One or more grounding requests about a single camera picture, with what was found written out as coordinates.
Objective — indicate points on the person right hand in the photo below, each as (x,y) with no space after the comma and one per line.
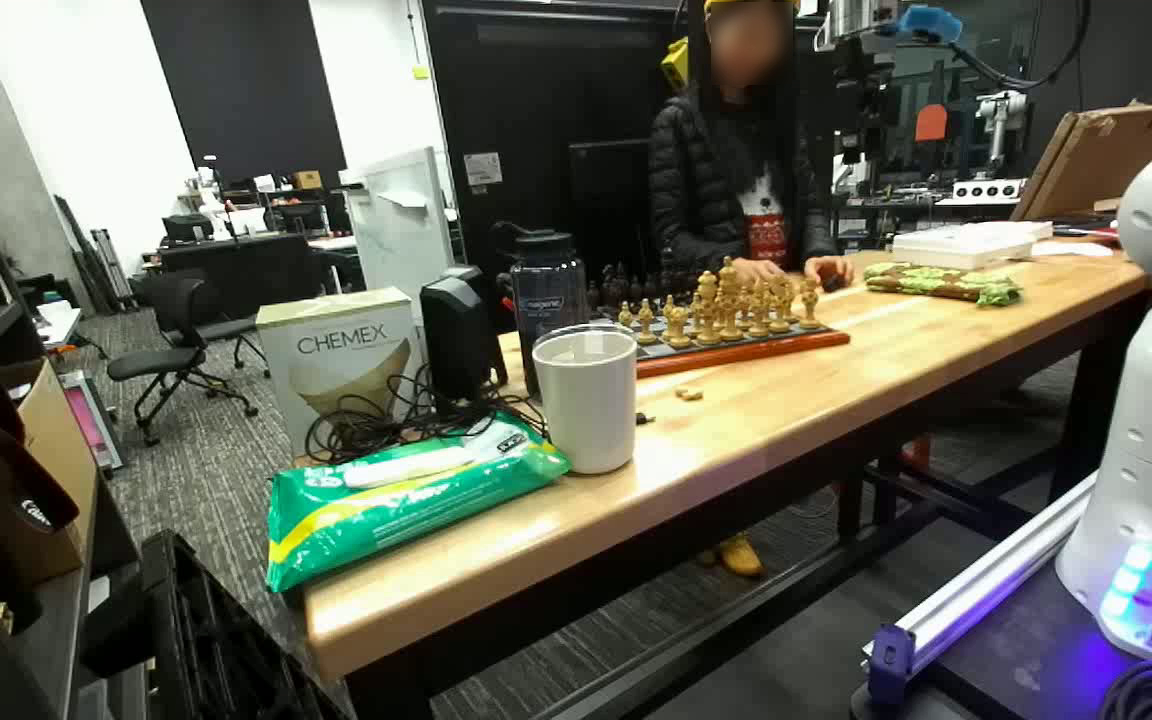
(832,273)

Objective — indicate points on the dark wooden chess piece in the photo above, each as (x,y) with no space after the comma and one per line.
(662,283)
(604,287)
(625,287)

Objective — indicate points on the yellow wooden rook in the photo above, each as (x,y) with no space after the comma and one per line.
(808,298)
(673,326)

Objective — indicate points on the yellow wooden knight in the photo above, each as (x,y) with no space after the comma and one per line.
(792,298)
(697,311)

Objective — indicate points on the yellow wooden bishop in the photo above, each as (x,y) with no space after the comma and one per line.
(723,311)
(778,298)

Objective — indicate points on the yellow wooden queen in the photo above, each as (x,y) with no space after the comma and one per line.
(758,298)

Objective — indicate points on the green patterned oven mitt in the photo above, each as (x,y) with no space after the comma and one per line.
(920,283)
(999,289)

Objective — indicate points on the yellow wooden king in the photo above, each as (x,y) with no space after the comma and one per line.
(737,298)

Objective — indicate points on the wooden framed chessboard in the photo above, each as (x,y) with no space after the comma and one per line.
(751,351)

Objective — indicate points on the white plastic tray box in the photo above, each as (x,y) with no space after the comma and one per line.
(968,244)

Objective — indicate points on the person in black jacket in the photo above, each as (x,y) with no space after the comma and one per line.
(697,185)

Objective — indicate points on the small tan crumb object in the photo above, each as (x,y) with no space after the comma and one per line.
(691,392)

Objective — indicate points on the yellow wooden pawn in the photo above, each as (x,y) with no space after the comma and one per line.
(646,318)
(625,312)

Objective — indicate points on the black coffee grinder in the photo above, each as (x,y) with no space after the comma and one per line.
(458,341)

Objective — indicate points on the white panel board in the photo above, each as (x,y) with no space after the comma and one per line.
(396,223)

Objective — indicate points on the green wet wipes pack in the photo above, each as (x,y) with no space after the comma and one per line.
(403,499)

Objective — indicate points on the white Chemex filter box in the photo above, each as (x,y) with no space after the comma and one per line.
(337,351)

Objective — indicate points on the black office chair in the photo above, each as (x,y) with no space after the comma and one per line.
(191,341)

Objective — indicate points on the black plastic crate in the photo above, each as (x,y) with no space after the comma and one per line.
(203,646)

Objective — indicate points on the pink flat object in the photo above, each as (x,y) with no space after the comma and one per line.
(95,421)

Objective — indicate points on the brown cardboard box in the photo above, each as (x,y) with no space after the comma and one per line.
(55,464)

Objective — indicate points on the aluminium rail with blue bracket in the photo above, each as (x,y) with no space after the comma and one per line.
(968,593)

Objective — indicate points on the black table frame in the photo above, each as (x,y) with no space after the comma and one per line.
(737,624)

